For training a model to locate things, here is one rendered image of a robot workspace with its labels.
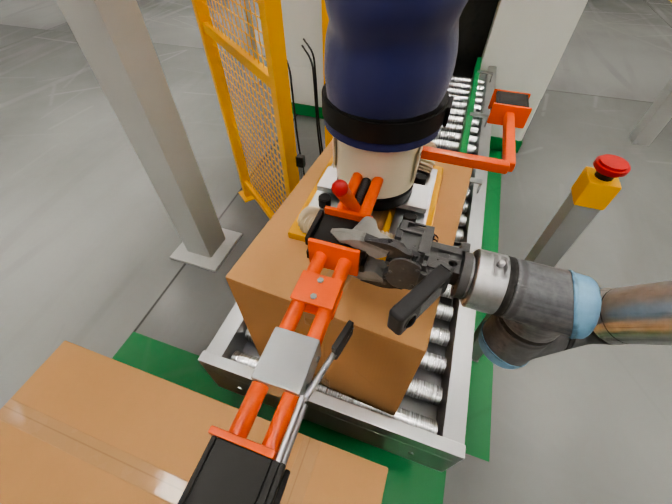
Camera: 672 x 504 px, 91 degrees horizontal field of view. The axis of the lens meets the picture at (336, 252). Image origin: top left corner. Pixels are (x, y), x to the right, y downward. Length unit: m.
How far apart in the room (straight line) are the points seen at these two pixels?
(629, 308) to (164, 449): 0.99
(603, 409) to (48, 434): 1.92
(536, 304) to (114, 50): 1.38
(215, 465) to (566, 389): 1.62
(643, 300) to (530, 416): 1.17
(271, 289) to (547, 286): 0.45
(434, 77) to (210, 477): 0.57
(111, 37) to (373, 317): 1.20
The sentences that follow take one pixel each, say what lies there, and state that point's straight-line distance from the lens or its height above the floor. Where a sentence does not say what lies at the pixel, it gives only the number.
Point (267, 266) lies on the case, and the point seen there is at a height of 0.95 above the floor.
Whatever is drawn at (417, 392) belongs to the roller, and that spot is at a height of 0.54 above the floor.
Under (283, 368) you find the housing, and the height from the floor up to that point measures 1.09.
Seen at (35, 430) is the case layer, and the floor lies 0.54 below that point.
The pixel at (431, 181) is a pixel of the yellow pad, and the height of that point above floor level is 0.97.
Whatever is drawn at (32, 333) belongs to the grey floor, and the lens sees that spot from 2.21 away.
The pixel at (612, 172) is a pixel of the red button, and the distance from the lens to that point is 0.97.
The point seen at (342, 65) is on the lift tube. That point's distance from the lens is 0.57.
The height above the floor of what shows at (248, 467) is 1.10.
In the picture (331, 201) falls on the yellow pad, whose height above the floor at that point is 0.97.
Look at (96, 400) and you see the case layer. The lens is 1.16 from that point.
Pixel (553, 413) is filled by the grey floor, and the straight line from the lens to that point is 1.77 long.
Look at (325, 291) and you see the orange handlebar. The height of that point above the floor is 1.09.
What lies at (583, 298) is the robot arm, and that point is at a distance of 0.54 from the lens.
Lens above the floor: 1.48
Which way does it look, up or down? 50 degrees down
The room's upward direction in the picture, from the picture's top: straight up
